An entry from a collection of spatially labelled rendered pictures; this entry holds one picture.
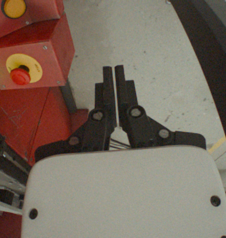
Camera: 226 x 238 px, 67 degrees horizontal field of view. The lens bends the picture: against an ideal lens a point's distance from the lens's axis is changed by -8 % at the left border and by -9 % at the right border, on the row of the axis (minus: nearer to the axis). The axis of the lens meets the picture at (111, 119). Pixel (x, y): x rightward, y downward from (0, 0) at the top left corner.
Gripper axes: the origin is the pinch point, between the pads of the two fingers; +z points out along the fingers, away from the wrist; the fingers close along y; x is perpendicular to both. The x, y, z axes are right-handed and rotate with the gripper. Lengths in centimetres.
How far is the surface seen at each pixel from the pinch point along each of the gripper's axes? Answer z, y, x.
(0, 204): -2.6, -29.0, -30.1
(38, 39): 18.5, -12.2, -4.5
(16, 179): 12, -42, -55
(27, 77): 15.3, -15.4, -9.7
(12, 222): 0, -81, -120
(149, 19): 93, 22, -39
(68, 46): 25.4, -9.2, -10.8
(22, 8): 24.0, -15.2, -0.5
